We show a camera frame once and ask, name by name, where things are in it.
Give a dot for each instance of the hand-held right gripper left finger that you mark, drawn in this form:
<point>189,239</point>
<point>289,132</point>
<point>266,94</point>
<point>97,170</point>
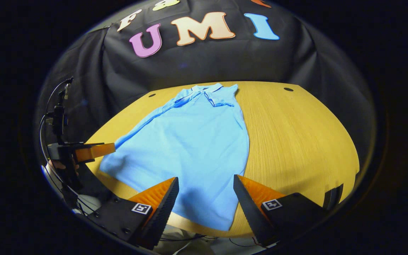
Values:
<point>163,212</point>

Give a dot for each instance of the light blue T-shirt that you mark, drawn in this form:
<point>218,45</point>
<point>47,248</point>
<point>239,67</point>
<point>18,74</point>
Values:
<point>190,148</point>

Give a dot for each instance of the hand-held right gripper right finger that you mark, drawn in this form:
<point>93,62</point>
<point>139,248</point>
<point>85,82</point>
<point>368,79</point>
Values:
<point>251,216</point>

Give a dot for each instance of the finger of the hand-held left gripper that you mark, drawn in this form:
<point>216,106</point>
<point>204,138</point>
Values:
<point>94,151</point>

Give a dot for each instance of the black backdrop cloth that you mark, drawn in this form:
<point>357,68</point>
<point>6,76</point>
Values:
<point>207,60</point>

